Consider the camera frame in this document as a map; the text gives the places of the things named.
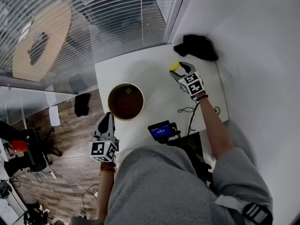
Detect person's right forearm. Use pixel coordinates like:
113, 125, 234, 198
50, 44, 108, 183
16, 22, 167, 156
196, 96, 235, 160

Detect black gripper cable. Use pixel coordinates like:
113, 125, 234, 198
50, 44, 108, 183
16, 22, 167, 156
178, 102, 200, 137

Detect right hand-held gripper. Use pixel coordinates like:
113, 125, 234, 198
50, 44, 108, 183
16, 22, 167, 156
169, 61, 206, 97

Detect white window blinds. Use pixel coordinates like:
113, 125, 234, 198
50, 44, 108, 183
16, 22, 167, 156
0, 0, 189, 86

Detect black meeting room chairs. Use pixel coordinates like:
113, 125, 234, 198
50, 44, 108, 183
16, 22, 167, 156
71, 0, 161, 42

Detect brown beaded bracelet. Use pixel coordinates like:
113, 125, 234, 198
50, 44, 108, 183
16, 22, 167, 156
99, 162, 117, 174

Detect white strap with black buckle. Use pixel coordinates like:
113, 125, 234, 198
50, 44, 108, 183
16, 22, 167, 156
214, 195, 274, 225

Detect black gear pile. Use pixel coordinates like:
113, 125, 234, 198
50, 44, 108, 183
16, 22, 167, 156
23, 202, 53, 225

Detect white round bucket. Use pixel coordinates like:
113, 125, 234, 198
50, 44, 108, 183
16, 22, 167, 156
107, 82, 145, 121

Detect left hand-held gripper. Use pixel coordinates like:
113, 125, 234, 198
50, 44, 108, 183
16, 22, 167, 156
89, 112, 120, 163

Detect black bag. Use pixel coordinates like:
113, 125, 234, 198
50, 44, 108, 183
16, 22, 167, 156
74, 93, 91, 118

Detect round wooden meeting table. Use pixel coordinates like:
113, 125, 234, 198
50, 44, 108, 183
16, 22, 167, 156
12, 5, 72, 82

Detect black desk device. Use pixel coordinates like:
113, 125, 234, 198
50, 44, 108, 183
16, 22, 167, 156
0, 179, 13, 199

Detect person's grey sweatshirt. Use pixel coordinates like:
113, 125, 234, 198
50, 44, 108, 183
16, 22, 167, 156
104, 145, 274, 225

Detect red block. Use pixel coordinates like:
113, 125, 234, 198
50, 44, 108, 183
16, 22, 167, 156
116, 102, 133, 113

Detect black phone with blue screen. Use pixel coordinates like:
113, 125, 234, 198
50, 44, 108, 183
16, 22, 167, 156
147, 120, 181, 145

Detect red object on chair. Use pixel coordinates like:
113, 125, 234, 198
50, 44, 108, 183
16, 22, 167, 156
11, 140, 28, 152

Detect person's left forearm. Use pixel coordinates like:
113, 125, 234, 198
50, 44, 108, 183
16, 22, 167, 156
96, 171, 115, 220

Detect black cloth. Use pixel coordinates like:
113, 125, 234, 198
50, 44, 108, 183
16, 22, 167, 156
173, 34, 219, 62

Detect black swivel office chair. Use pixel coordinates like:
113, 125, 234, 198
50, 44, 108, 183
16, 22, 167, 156
0, 120, 63, 173

